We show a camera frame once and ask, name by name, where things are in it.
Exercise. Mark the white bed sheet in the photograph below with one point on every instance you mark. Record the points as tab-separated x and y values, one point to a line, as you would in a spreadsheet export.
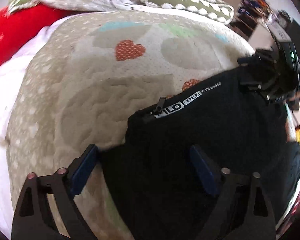
11	76

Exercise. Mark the black pants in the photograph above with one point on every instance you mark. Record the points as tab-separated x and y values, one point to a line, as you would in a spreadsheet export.
151	177

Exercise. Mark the heart pattern quilt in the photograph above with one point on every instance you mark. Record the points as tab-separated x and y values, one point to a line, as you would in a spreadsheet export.
98	69

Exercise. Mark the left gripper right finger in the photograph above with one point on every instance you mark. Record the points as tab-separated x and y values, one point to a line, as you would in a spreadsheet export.
242	209

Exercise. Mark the green polka dot pillow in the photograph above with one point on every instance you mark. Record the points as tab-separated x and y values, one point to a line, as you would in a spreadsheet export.
216	10

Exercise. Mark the shoe rack with shoes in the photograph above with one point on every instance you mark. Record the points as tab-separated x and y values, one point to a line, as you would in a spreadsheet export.
248	15

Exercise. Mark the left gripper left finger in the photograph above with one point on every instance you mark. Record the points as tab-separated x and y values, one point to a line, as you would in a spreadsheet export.
46	209

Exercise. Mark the red pillow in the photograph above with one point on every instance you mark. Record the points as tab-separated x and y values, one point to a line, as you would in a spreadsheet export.
19	27

